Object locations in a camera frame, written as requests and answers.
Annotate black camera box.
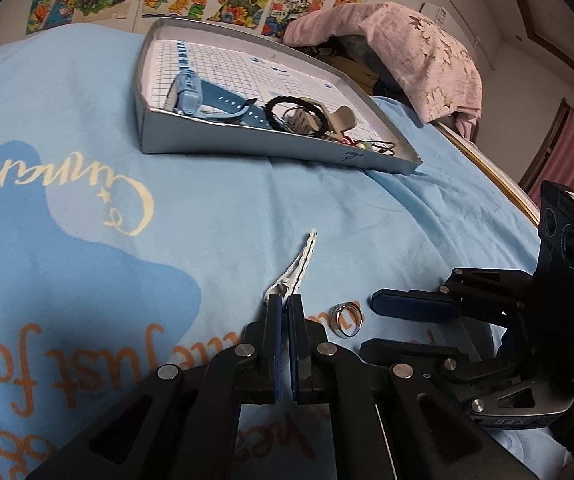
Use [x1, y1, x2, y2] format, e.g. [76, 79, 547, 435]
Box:
[534, 180, 574, 353]

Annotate wooden bed frame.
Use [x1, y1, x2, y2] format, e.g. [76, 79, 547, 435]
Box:
[286, 44, 542, 229]

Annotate silver bangle rings bunch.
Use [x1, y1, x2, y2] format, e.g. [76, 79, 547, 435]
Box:
[281, 106, 321, 137]

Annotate light blue printed bedsheet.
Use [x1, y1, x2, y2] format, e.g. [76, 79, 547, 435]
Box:
[0, 25, 540, 479]

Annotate beige hair claw clip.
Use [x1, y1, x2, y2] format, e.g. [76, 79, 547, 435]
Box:
[281, 99, 357, 144]

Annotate black elastic hair tie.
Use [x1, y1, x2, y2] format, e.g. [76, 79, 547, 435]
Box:
[263, 95, 329, 139]

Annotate silver finger rings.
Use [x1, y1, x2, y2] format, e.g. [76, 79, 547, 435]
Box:
[328, 301, 365, 339]

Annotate brown cord bracelet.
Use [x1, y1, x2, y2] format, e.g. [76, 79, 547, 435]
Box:
[361, 138, 399, 157]

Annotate grey shallow cardboard tray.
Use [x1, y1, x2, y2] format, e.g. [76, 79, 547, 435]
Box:
[134, 18, 421, 174]

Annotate pink embroidered cloth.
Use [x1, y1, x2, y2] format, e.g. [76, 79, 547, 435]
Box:
[283, 2, 483, 140]

